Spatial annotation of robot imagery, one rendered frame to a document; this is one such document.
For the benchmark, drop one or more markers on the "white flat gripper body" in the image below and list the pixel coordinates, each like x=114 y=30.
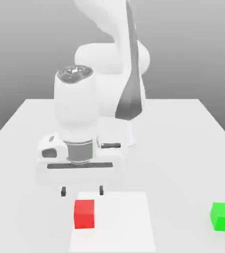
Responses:
x=80 y=174

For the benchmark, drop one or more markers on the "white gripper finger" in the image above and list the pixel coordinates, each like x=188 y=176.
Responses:
x=63 y=191
x=101 y=190

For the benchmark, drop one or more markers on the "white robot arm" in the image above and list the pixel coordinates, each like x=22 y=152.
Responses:
x=74 y=106

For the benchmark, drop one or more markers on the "small red cube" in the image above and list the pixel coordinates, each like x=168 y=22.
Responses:
x=84 y=214

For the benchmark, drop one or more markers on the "small green cube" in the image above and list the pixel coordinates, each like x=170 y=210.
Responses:
x=224 y=217

